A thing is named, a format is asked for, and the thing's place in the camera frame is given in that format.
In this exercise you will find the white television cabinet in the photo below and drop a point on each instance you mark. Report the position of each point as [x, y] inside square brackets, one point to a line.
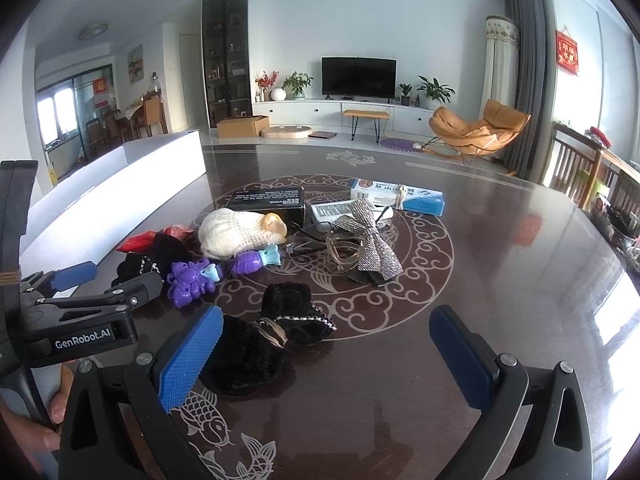
[300, 110]

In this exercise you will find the thin black hair clip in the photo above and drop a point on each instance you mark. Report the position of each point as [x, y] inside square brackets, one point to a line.
[385, 217]

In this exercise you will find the framed wall painting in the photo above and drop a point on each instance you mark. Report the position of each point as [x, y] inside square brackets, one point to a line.
[135, 64]

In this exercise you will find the round beige tray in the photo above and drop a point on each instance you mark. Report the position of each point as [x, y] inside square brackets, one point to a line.
[285, 132]

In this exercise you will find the wooden dining chair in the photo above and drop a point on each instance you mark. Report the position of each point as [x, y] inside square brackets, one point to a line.
[154, 115]

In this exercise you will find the black television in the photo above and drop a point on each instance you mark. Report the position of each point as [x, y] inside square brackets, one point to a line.
[359, 77]

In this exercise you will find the red flowers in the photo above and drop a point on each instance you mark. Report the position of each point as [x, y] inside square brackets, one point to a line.
[265, 81]

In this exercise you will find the white knit pouch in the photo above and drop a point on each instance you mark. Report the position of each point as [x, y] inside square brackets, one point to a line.
[230, 235]

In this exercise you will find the dark glass display cabinet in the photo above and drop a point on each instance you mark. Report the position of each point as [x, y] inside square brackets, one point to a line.
[225, 60]

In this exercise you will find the white round vase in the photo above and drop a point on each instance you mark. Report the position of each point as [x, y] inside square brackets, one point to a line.
[278, 95]

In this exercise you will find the round ceiling lamp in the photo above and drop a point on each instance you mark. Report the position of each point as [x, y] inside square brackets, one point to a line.
[93, 31]

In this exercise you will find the large black velvet scrunchie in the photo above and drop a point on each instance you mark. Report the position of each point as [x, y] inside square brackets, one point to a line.
[240, 360]

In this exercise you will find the red packet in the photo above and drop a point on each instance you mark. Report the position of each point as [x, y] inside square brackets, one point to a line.
[140, 241]

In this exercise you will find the wooden bench black legs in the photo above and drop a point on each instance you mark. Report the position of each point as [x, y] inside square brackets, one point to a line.
[365, 113]

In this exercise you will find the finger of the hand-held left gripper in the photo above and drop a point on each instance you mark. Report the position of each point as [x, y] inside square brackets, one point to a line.
[75, 275]
[140, 285]

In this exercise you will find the tan rubber band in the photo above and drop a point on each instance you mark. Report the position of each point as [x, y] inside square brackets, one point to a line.
[400, 197]

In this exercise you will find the silver rhinestone bow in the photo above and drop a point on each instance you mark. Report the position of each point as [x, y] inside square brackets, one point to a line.
[375, 245]

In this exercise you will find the red wall hanging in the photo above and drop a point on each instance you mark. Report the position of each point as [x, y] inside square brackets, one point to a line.
[567, 52]

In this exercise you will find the covered floor air conditioner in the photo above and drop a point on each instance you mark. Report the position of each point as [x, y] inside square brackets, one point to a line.
[500, 60]

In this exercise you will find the brown flat board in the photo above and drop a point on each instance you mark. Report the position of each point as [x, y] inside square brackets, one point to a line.
[322, 135]

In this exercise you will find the amber hair clip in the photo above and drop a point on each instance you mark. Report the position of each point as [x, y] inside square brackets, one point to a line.
[276, 227]

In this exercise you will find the orange rocking chair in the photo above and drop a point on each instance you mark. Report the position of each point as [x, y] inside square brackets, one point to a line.
[495, 120]

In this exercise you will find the blue white medicine box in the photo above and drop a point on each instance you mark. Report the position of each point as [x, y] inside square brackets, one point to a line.
[425, 205]

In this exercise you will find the purple round mat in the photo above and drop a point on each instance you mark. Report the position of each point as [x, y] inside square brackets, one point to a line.
[397, 143]

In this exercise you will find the black cardboard box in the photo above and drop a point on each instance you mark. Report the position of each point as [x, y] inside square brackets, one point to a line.
[265, 197]

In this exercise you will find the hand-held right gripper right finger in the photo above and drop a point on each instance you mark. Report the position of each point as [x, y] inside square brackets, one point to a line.
[460, 355]

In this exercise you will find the grey curtain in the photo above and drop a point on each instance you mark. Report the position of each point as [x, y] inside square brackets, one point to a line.
[530, 60]

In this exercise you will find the small red wrapper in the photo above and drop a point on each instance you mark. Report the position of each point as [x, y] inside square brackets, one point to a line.
[177, 231]

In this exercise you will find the purple blue hair clip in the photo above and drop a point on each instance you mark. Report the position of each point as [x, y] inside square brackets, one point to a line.
[247, 262]

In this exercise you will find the black metal hair clip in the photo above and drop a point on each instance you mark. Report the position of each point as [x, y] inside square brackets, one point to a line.
[305, 247]

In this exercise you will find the red cloth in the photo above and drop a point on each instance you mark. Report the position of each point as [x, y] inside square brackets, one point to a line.
[600, 136]

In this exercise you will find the grey white small box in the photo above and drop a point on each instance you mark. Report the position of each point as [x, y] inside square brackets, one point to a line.
[325, 212]

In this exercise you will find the black velvet bow beaded trim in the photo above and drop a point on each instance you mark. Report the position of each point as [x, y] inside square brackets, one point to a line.
[287, 305]

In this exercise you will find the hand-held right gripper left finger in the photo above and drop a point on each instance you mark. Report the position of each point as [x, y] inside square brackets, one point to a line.
[190, 355]

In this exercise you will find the large leafy potted plant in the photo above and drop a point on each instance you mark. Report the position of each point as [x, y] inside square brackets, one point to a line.
[435, 90]

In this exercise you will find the person's left hand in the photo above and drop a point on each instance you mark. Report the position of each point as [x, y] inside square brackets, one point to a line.
[59, 400]

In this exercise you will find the small plant dark pot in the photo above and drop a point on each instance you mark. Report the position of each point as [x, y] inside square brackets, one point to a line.
[405, 95]

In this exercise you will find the purple butterfly hair clip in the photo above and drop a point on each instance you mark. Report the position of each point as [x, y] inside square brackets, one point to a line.
[187, 282]

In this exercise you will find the dark wooden slatted chair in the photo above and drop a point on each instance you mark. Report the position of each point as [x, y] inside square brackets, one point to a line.
[575, 160]

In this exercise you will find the white door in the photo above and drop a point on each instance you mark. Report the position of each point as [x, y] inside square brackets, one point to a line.
[190, 82]

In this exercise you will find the green potted plant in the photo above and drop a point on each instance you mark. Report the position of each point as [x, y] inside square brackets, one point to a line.
[297, 82]

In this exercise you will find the clear hair claw clip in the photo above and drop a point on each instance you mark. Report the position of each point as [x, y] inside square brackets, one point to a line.
[350, 265]

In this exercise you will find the red door poster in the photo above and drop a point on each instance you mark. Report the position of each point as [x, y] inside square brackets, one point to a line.
[102, 91]

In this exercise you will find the clear water bottle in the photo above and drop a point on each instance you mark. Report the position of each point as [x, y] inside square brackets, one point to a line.
[155, 84]

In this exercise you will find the dark patterned glass desktop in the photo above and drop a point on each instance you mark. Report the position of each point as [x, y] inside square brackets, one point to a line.
[475, 270]

